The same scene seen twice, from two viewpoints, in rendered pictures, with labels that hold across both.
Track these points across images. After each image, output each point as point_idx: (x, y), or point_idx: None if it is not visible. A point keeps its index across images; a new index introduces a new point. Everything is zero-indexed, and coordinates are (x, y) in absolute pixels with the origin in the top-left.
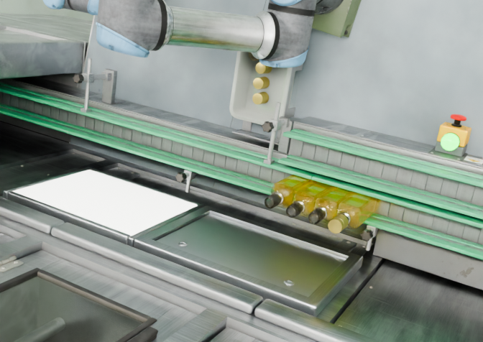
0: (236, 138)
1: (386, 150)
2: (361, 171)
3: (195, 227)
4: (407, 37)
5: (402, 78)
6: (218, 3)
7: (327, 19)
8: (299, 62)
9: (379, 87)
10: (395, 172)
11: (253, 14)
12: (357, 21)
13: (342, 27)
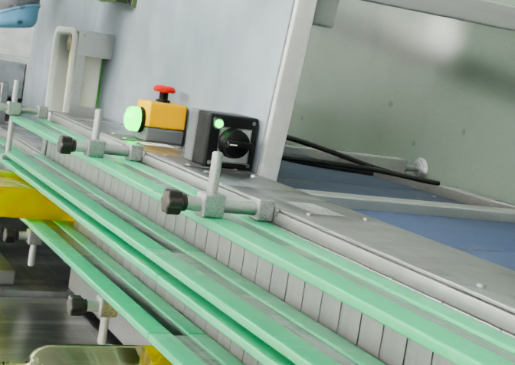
0: (35, 145)
1: (85, 135)
2: (72, 168)
3: None
4: None
5: (158, 51)
6: None
7: None
8: (4, 20)
9: (145, 67)
10: (86, 165)
11: None
12: None
13: None
